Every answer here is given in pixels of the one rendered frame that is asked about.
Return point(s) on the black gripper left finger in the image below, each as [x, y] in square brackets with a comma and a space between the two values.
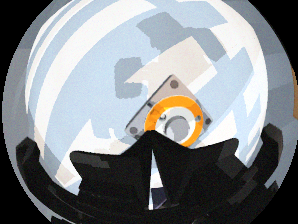
[133, 167]

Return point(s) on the orange round plate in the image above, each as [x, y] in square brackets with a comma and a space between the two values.
[176, 106]

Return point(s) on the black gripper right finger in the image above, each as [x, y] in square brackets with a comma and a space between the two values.
[176, 163]

